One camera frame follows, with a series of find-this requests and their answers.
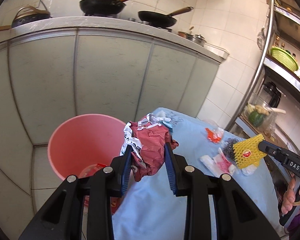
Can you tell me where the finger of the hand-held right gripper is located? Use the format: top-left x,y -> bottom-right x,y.
257,140 -> 268,156

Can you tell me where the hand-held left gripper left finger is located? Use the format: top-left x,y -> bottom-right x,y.
18,144 -> 133,240

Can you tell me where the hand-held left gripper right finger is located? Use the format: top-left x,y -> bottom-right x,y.
164,142 -> 284,240

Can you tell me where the yellow foam fruit net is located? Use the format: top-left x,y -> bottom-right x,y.
232,134 -> 265,168

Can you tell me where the white tissue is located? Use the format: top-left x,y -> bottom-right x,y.
200,154 -> 215,172
241,165 -> 257,176

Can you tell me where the red paper bag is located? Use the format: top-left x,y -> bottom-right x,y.
120,114 -> 179,183

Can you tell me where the black bristly scourer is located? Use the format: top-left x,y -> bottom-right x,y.
221,139 -> 240,165

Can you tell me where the pink and white wrapper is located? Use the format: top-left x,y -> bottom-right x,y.
212,152 -> 237,177

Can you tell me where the pink plastic bucket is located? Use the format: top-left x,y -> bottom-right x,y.
47,114 -> 130,213

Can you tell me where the person's right hand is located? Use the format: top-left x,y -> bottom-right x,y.
281,177 -> 300,215

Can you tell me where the green squash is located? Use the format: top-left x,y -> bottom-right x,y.
249,111 -> 263,128

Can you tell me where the light blue floral tablecloth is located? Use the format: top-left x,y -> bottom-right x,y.
112,107 -> 284,240

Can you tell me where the red flat box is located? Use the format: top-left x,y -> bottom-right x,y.
84,196 -> 120,214

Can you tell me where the orange and white wrapper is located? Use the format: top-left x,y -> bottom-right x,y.
205,127 -> 225,143

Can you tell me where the green plastic basket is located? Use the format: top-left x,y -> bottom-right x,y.
270,46 -> 299,72

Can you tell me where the grey kitchen cabinet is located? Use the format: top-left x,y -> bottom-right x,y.
0,16 -> 229,218

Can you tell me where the metal shelf rack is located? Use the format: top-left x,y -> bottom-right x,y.
225,0 -> 300,155

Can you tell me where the steel pot with lid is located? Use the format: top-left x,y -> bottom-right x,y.
190,34 -> 206,47

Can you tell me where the copper pot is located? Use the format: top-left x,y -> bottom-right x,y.
178,27 -> 194,39

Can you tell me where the black frying pan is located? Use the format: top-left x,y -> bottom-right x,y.
138,7 -> 194,28

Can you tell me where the black wok with wooden handle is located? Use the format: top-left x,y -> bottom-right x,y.
79,0 -> 150,15

